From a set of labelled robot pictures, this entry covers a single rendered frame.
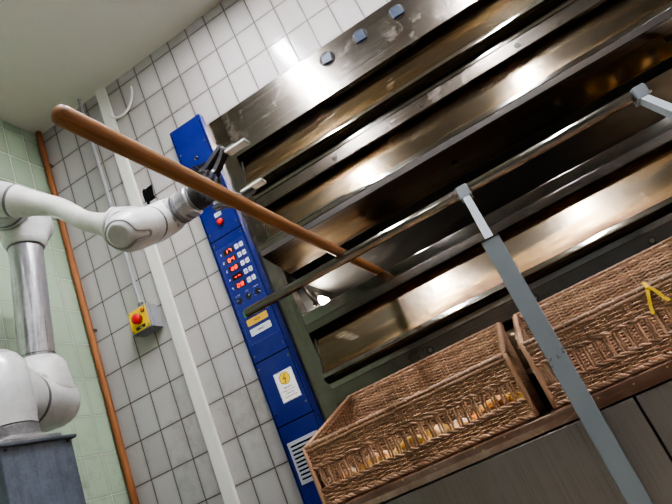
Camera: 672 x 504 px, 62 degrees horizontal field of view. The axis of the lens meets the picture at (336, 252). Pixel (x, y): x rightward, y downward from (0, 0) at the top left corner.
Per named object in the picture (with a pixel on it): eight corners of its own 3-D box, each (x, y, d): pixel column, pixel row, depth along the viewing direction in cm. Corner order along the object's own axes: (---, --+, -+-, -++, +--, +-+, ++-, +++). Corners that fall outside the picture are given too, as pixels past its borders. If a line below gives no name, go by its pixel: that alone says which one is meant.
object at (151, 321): (145, 338, 225) (138, 315, 228) (164, 326, 222) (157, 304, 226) (132, 336, 218) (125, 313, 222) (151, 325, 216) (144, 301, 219)
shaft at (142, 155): (65, 114, 73) (60, 97, 74) (49, 127, 74) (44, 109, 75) (411, 286, 228) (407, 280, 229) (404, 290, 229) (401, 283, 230)
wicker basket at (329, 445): (380, 479, 177) (346, 396, 187) (548, 405, 164) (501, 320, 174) (320, 513, 133) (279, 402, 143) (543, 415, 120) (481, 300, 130)
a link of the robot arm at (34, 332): (-3, 439, 153) (43, 441, 173) (54, 421, 153) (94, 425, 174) (-23, 195, 180) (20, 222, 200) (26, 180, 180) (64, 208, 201)
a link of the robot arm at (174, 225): (196, 222, 167) (177, 230, 155) (156, 248, 171) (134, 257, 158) (176, 191, 166) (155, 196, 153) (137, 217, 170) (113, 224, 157)
